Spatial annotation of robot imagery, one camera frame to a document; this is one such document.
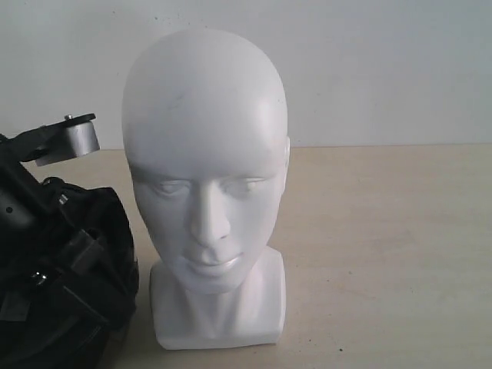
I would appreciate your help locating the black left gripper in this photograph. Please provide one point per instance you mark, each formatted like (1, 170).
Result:
(52, 241)

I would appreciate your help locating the black helmet with visor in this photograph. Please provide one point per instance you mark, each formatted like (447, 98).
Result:
(37, 334)

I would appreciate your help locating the white mannequin head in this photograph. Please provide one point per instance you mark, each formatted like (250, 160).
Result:
(205, 129)

